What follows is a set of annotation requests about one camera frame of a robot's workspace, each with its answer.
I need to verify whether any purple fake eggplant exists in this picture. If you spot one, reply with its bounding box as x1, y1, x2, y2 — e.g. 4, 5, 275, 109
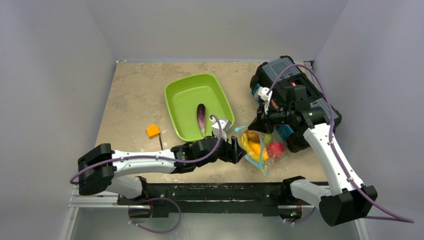
196, 103, 206, 137

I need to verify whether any black plastic toolbox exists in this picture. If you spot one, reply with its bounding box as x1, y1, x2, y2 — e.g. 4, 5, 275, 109
250, 56, 342, 153

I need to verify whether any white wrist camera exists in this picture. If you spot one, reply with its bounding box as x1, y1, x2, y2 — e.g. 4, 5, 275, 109
254, 86, 273, 106
210, 117, 232, 141

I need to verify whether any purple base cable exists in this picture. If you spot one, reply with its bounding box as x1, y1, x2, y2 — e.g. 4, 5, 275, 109
283, 205, 317, 225
127, 196, 183, 234

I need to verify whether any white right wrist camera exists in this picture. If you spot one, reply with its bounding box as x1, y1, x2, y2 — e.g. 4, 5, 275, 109
254, 86, 273, 106

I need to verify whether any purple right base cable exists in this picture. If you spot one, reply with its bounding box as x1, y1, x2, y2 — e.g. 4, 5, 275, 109
283, 205, 317, 225

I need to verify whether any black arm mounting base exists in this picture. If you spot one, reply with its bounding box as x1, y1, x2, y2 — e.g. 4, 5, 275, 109
117, 182, 306, 220

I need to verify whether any yellow fake banana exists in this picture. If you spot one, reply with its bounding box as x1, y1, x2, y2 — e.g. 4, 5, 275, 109
240, 133, 259, 163

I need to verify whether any green plastic tray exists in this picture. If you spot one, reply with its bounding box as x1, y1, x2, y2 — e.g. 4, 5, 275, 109
164, 73, 236, 143

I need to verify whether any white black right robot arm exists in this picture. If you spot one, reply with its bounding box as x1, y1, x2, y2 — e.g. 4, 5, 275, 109
248, 85, 378, 226

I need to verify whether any brown fake kiwi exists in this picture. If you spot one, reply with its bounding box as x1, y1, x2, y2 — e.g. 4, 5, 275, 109
246, 130, 260, 143

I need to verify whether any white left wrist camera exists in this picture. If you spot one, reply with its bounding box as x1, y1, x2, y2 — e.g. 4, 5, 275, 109
210, 117, 232, 141

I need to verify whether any green fake pear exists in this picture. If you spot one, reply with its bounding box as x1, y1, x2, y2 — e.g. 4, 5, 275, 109
262, 134, 273, 147

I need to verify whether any orange fake fruit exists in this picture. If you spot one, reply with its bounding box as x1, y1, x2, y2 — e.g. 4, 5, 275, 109
248, 141, 269, 163

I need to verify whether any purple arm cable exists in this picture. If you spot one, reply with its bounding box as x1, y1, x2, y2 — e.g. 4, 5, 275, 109
267, 63, 415, 224
69, 114, 222, 185

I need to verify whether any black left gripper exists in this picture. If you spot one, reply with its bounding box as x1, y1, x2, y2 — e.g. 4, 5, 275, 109
195, 131, 246, 168

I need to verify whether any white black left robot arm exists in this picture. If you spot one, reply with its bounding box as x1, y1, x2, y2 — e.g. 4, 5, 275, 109
69, 136, 247, 205

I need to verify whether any clear zip top bag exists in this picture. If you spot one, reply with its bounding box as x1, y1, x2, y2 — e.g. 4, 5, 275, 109
235, 126, 286, 175

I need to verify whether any red fake apple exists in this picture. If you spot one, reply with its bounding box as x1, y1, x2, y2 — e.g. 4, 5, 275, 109
266, 141, 285, 158

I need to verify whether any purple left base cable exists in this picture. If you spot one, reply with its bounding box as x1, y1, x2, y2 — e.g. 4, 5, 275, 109
127, 196, 183, 234

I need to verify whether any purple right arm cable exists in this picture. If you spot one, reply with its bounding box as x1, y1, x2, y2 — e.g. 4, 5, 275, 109
267, 63, 415, 224

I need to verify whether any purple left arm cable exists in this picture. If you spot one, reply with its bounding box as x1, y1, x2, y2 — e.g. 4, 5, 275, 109
69, 114, 222, 185

